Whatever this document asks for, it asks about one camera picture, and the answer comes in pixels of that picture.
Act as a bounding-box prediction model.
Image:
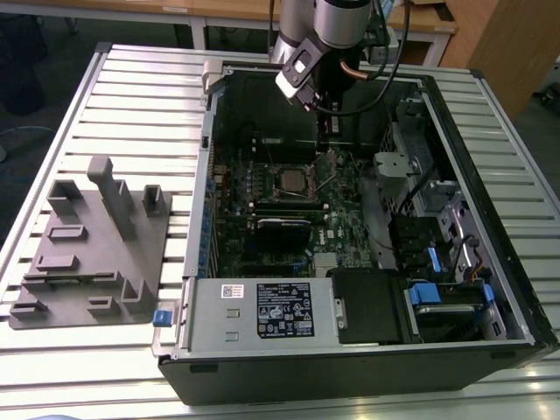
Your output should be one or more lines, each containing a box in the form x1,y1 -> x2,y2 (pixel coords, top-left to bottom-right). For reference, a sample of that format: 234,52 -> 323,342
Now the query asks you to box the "CPU socket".
270,162 -> 324,204

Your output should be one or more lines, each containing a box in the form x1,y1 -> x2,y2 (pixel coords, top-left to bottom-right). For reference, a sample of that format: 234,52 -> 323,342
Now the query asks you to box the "black RAM slot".
255,209 -> 329,217
255,213 -> 329,222
255,199 -> 330,207
255,205 -> 330,212

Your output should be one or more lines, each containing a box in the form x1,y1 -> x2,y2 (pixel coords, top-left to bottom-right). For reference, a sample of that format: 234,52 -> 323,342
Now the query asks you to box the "copper coloured tube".
339,59 -> 374,84

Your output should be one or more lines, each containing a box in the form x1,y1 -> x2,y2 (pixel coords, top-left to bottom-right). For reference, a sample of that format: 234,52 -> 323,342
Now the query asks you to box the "silver drive cage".
373,95 -> 465,220

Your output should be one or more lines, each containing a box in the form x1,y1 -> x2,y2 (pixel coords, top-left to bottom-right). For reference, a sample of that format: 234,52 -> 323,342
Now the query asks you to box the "grey case hinge block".
201,59 -> 234,95

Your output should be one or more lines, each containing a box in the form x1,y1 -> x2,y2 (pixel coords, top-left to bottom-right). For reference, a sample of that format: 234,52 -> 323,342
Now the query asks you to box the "green motherboard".
210,143 -> 382,279

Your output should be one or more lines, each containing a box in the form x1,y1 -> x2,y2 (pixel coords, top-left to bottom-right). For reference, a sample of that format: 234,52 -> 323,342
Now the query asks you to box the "wooden cabinet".
454,0 -> 560,122

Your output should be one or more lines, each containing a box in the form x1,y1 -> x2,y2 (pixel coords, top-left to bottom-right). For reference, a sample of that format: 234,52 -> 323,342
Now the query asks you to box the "black graphics card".
255,216 -> 314,258

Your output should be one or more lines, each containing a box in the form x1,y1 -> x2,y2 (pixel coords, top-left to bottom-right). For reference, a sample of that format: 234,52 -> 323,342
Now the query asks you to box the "small silver chipset heatsink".
314,252 -> 343,269

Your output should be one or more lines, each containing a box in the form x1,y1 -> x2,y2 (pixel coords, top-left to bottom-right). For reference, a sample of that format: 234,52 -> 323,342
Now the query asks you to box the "black drive bay block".
326,269 -> 424,346

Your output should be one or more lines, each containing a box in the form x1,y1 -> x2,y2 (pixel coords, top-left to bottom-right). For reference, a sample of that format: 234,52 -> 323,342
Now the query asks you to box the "silver power supply unit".
177,276 -> 343,352

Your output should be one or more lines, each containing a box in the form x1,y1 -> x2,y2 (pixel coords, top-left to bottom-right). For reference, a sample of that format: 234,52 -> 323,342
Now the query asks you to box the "grey parts rack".
7,156 -> 174,332

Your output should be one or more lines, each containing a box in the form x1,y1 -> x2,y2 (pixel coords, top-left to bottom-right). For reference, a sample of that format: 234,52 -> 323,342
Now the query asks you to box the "black PC case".
156,60 -> 560,406

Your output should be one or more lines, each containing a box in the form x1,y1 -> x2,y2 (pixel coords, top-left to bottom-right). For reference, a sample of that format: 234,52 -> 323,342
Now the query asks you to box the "black office chair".
0,12 -> 50,117

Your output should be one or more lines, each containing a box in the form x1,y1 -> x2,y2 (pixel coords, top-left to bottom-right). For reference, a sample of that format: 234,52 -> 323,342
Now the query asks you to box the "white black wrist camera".
274,38 -> 328,111

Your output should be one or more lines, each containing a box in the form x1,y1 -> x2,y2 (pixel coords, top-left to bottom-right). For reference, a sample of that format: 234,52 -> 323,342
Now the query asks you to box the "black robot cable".
305,0 -> 413,116

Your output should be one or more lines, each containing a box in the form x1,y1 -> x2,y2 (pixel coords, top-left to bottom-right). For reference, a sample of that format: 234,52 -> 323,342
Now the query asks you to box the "wooden desk white frame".
0,0 -> 196,49
192,0 -> 459,67

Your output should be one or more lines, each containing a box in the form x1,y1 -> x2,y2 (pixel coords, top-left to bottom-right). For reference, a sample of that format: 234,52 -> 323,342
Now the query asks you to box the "black case cable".
400,172 -> 437,220

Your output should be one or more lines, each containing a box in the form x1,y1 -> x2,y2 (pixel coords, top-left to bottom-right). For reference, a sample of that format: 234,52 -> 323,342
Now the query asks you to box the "black plastic cable holder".
388,213 -> 448,270

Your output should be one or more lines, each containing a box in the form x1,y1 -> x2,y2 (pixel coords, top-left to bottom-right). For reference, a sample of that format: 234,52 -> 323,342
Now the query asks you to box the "blue disk carrier handle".
407,283 -> 442,308

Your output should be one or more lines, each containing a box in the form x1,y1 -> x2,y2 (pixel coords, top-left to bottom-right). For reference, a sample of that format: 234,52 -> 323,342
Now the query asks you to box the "coloured wire bundle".
463,257 -> 490,285

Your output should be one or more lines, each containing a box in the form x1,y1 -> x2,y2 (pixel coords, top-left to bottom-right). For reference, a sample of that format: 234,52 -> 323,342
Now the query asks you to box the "blue floor cable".
0,124 -> 60,144

